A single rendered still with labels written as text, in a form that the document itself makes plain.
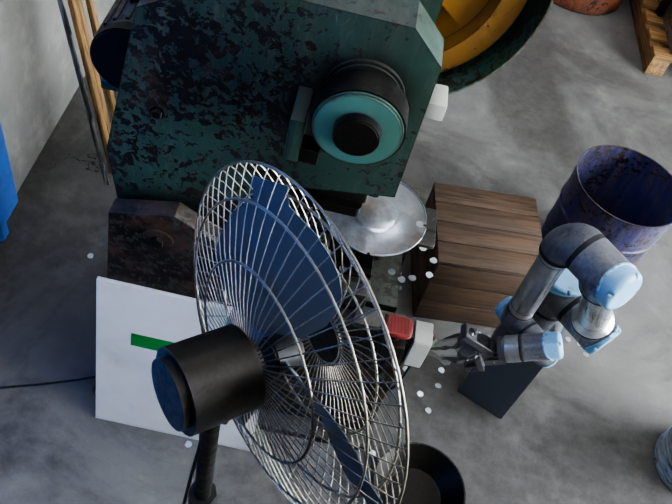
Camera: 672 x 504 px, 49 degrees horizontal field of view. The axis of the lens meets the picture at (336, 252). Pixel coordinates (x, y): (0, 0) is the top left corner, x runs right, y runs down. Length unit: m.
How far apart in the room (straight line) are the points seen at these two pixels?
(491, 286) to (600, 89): 1.85
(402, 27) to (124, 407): 1.51
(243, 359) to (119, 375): 1.31
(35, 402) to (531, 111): 2.65
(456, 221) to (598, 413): 0.87
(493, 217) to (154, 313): 1.31
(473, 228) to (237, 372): 1.79
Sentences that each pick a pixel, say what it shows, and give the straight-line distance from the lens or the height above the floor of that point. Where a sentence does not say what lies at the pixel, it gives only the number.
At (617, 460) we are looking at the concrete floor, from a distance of 2.87.
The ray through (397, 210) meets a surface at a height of 0.79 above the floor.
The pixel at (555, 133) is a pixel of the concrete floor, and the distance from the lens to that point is 3.85.
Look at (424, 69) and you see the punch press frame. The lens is 1.47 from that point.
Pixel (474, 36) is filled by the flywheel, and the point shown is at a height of 1.18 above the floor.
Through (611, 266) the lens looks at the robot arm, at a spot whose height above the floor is 1.04.
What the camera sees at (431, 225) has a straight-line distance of 2.07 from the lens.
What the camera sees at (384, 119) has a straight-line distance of 1.40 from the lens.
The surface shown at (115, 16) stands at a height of 1.24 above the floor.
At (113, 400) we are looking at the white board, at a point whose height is 0.10.
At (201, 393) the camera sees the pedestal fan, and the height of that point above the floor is 1.37.
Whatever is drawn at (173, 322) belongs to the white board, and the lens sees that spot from 2.10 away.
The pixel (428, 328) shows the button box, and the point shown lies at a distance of 2.05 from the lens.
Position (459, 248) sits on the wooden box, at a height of 0.35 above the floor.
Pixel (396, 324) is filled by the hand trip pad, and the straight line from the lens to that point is 1.86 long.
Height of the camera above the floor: 2.27
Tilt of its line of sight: 51 degrees down
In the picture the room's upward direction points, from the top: 17 degrees clockwise
